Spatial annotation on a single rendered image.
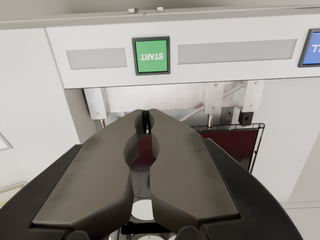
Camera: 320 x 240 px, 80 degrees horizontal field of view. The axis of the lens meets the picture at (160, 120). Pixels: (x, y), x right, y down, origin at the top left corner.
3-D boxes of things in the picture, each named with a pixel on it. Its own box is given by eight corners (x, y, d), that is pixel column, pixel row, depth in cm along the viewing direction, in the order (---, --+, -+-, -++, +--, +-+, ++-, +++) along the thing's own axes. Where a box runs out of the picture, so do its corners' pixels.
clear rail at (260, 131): (237, 217, 64) (239, 221, 62) (233, 217, 64) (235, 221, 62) (264, 121, 45) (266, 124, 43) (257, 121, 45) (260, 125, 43)
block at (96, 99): (109, 113, 44) (106, 119, 41) (95, 113, 44) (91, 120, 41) (103, 78, 40) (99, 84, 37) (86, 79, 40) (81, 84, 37)
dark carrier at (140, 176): (234, 216, 63) (235, 218, 62) (128, 221, 63) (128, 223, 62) (256, 128, 45) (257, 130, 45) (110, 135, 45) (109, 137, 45)
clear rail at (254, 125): (262, 126, 45) (265, 129, 44) (103, 134, 46) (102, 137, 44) (264, 121, 45) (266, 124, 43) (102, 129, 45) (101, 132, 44)
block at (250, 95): (252, 105, 44) (258, 112, 41) (237, 106, 44) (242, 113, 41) (260, 71, 39) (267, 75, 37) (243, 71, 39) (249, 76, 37)
